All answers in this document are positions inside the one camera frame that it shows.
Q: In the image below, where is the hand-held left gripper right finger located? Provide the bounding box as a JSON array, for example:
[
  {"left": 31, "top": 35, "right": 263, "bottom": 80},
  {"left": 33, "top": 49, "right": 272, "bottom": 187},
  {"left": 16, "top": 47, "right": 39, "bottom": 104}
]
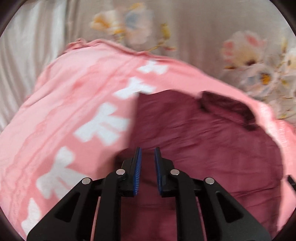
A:
[{"left": 154, "top": 146, "right": 271, "bottom": 241}]

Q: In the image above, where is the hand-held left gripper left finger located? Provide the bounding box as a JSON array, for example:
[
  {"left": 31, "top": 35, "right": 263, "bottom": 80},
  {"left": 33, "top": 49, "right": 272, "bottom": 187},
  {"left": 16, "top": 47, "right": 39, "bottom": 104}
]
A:
[{"left": 26, "top": 147, "right": 142, "bottom": 241}]

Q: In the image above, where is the maroon quilted jacket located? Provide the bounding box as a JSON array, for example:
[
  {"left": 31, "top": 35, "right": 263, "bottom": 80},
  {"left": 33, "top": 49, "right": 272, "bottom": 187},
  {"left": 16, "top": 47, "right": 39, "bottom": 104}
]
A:
[{"left": 115, "top": 89, "right": 285, "bottom": 241}]

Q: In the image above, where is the pink blanket with white bows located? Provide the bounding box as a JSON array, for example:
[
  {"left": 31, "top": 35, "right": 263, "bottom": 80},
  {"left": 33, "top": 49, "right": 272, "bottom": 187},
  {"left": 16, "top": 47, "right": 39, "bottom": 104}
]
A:
[{"left": 0, "top": 38, "right": 296, "bottom": 239}]

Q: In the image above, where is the floral bed sheet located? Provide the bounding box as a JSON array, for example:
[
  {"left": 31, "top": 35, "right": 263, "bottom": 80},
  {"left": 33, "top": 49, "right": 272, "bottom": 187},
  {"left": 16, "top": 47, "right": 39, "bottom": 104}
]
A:
[{"left": 65, "top": 0, "right": 296, "bottom": 121}]

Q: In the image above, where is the silver satin cloth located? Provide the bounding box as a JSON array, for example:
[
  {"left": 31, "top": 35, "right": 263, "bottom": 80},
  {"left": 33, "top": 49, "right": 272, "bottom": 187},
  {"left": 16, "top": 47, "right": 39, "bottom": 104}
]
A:
[{"left": 0, "top": 3, "right": 77, "bottom": 132}]

